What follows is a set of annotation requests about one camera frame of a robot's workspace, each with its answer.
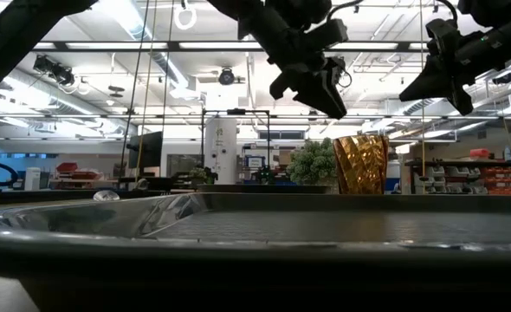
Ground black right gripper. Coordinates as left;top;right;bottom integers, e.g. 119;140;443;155
398;17;499;116

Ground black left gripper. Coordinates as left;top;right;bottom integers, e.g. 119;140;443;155
237;0;348;120

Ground green bushy plant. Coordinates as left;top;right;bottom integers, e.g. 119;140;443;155
286;138;338;186

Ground white box appliance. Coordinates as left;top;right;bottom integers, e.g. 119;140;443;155
24;166;42;192

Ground yellow hanging cable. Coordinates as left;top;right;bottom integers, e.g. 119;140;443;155
417;0;426;194

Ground silver metal tray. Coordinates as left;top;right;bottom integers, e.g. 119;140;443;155
0;192;511;312

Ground black ceiling camera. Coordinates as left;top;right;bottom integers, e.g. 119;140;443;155
217;67;236;87

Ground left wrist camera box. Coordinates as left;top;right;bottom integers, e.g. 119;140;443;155
318;18;350;49

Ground white cylindrical column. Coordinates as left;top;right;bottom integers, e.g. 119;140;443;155
204;117;238;185

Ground black monitor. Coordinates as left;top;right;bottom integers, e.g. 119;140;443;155
127;131;164;170

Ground shelf with storage bins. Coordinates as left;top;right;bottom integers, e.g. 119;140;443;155
404;159;511;196

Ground red storage bins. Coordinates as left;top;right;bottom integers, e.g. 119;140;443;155
55;162;104;181

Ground black ceiling spotlight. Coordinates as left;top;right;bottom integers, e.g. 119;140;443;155
32;55;76;87

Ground amber ribbed plastic cup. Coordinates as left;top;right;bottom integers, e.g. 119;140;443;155
332;134;390;195

